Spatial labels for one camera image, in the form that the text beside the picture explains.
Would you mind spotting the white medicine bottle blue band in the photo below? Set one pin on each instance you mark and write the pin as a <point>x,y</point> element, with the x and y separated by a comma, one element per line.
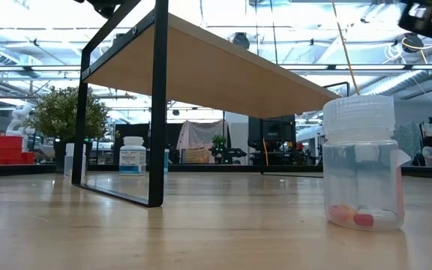
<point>132,159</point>

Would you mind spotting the clear bottle with red pills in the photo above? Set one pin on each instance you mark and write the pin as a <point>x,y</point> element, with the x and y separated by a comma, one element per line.
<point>362,168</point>

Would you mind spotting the clear plastic bottle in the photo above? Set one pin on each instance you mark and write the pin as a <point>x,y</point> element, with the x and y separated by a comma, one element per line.
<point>68,161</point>

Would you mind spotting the small teal bottle white cap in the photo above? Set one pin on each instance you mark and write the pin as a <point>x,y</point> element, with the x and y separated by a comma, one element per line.
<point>167,161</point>

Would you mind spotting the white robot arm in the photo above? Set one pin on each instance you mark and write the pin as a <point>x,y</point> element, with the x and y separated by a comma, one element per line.
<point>19,120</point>

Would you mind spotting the black round ceiling fixture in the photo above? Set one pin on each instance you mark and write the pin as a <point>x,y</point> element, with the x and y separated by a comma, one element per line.
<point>241,40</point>
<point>119,38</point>

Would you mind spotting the green potted plant dark pot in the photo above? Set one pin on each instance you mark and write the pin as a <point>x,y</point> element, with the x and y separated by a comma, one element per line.
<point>58,112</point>

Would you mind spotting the teal patterned curtain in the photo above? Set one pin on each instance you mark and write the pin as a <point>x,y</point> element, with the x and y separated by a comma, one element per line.
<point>409,144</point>

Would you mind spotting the white draped cloth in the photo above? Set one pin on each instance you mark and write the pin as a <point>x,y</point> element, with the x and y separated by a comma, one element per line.
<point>201,135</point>

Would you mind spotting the red plastic crate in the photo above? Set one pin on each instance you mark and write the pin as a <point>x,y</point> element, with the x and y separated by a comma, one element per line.
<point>6,148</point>

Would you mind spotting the small green background plant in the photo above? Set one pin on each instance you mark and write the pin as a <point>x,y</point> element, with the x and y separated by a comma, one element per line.
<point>219,140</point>

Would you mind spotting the black background machine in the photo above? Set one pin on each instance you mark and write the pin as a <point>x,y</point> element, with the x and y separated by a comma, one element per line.
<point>231,153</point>

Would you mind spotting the wooden shelf black metal frame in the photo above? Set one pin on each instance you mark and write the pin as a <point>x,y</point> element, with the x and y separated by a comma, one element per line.
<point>208,71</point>

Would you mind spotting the black aluminium table frame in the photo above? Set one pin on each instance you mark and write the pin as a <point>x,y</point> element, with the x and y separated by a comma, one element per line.
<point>208,168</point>

